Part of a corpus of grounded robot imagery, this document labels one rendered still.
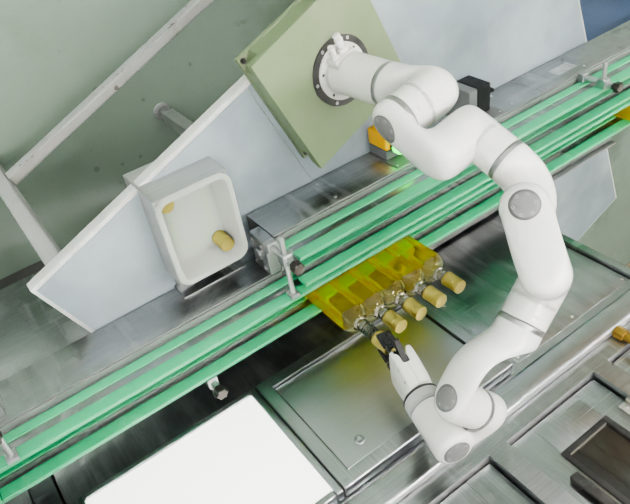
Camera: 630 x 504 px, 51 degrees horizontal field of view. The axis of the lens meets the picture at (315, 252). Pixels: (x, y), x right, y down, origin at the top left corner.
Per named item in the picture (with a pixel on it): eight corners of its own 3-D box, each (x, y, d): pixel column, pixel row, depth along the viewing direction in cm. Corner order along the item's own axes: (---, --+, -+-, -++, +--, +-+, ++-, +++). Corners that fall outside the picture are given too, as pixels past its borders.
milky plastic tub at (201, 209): (166, 271, 150) (183, 290, 144) (136, 188, 137) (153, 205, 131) (232, 237, 157) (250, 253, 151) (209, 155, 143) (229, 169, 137)
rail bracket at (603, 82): (573, 82, 188) (615, 95, 179) (576, 57, 184) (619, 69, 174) (582, 77, 190) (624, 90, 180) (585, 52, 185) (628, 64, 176)
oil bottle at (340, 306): (297, 291, 160) (351, 338, 145) (293, 273, 156) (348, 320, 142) (316, 280, 162) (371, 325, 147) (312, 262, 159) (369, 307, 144)
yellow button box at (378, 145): (368, 151, 171) (387, 161, 166) (365, 125, 166) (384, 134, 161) (389, 140, 174) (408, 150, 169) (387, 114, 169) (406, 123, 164)
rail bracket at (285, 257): (271, 283, 153) (301, 310, 144) (257, 225, 143) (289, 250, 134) (282, 277, 154) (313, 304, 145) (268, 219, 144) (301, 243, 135)
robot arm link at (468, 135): (512, 160, 126) (454, 209, 121) (421, 87, 134) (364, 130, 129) (527, 129, 118) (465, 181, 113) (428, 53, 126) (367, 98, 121)
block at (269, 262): (254, 263, 157) (269, 277, 152) (245, 231, 151) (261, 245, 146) (266, 256, 158) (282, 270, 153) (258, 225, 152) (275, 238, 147)
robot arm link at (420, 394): (447, 419, 128) (440, 409, 130) (446, 389, 123) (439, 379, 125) (412, 434, 127) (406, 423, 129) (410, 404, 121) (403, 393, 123)
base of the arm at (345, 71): (302, 55, 139) (349, 69, 128) (343, 16, 141) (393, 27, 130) (333, 110, 149) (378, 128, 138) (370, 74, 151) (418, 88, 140)
